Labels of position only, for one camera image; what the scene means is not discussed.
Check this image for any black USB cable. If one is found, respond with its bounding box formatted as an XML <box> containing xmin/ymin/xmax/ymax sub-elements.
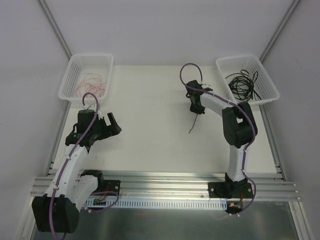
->
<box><xmin>224</xmin><ymin>72</ymin><xmax>256</xmax><ymax>102</ymax></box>

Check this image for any thin black cable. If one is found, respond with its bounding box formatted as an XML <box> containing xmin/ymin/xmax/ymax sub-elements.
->
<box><xmin>239</xmin><ymin>69</ymin><xmax>261</xmax><ymax>101</ymax></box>

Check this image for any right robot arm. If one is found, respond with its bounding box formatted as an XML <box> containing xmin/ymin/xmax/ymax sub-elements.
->
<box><xmin>185</xmin><ymin>80</ymin><xmax>258</xmax><ymax>199</ymax></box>

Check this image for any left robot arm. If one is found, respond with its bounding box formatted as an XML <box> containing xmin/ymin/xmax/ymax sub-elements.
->
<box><xmin>32</xmin><ymin>109</ymin><xmax>122</xmax><ymax>234</ymax></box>

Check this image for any left white plastic basket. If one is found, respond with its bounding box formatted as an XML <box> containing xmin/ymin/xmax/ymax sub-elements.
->
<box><xmin>58</xmin><ymin>53</ymin><xmax>114</xmax><ymax>104</ymax></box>

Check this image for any white plastic basket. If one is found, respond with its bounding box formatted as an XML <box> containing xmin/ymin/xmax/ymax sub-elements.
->
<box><xmin>58</xmin><ymin>53</ymin><xmax>114</xmax><ymax>104</ymax></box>
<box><xmin>215</xmin><ymin>54</ymin><xmax>280</xmax><ymax>106</ymax></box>

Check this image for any right white plastic basket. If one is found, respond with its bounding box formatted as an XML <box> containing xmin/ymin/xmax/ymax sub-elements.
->
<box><xmin>215</xmin><ymin>54</ymin><xmax>280</xmax><ymax>106</ymax></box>

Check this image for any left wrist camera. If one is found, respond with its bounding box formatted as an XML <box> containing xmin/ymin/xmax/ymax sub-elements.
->
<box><xmin>96</xmin><ymin>110</ymin><xmax>104</xmax><ymax>120</ymax></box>

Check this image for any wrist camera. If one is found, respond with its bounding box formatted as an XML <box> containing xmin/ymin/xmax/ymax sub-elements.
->
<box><xmin>200</xmin><ymin>83</ymin><xmax>214</xmax><ymax>92</ymax></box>
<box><xmin>96</xmin><ymin>110</ymin><xmax>104</xmax><ymax>120</ymax></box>

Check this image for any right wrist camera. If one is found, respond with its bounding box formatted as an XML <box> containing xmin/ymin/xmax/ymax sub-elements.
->
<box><xmin>200</xmin><ymin>83</ymin><xmax>214</xmax><ymax>92</ymax></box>

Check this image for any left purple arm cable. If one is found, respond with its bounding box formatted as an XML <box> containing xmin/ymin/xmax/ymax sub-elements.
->
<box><xmin>48</xmin><ymin>92</ymin><xmax>120</xmax><ymax>240</ymax></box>

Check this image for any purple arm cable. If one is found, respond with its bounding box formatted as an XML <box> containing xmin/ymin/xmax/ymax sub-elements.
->
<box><xmin>48</xmin><ymin>92</ymin><xmax>120</xmax><ymax>240</ymax></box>
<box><xmin>179</xmin><ymin>62</ymin><xmax>258</xmax><ymax>208</ymax></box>

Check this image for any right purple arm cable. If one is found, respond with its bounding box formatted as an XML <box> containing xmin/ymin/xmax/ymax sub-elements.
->
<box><xmin>179</xmin><ymin>62</ymin><xmax>258</xmax><ymax>208</ymax></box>

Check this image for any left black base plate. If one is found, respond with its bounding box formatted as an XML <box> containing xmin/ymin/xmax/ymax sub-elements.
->
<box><xmin>101</xmin><ymin>179</ymin><xmax>121</xmax><ymax>196</ymax></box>

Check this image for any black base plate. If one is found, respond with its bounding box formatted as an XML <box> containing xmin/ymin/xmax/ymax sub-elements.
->
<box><xmin>101</xmin><ymin>179</ymin><xmax>121</xmax><ymax>196</ymax></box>
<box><xmin>208</xmin><ymin>182</ymin><xmax>254</xmax><ymax>199</ymax></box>

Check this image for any aluminium mounting rail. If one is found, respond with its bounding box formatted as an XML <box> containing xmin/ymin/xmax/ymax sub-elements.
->
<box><xmin>29</xmin><ymin>169</ymin><xmax>300</xmax><ymax>201</ymax></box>

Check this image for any white slotted cable duct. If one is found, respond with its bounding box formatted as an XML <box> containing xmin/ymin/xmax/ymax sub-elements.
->
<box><xmin>83</xmin><ymin>197</ymin><xmax>227</xmax><ymax>211</ymax></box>

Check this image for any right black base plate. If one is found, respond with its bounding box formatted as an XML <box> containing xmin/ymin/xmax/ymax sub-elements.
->
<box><xmin>208</xmin><ymin>182</ymin><xmax>254</xmax><ymax>199</ymax></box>

